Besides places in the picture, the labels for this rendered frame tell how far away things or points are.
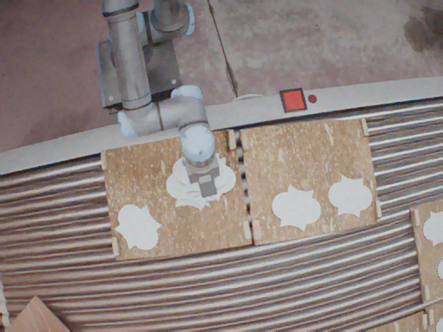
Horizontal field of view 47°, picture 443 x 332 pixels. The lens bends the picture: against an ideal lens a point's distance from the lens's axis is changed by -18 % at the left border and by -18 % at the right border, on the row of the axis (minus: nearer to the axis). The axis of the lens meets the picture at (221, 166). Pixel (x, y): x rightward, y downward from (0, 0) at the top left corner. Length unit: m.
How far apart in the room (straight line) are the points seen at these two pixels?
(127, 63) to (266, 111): 0.61
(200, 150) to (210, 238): 0.40
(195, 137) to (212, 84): 1.48
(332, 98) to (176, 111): 0.63
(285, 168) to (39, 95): 1.64
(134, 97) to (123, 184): 0.43
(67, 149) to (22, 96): 1.24
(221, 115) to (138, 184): 0.33
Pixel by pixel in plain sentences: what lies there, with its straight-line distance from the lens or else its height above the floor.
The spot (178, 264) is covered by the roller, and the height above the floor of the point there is 0.92.
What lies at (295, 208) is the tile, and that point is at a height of 0.95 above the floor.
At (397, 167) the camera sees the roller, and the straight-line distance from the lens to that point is 1.91.
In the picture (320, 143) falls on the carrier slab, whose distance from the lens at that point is 1.85.
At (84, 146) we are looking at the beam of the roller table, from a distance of 1.90.
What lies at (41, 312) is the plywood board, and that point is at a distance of 1.73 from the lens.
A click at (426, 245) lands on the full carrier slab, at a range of 1.88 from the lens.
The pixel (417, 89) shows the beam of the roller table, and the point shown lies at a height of 0.91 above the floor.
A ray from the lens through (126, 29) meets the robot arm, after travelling 1.40.
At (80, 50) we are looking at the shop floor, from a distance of 3.10.
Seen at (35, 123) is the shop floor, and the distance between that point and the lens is 3.01.
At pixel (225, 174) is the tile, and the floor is 1.01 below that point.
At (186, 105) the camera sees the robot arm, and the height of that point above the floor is 1.29.
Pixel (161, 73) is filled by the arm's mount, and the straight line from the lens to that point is 1.90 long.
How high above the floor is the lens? 2.68
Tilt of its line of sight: 75 degrees down
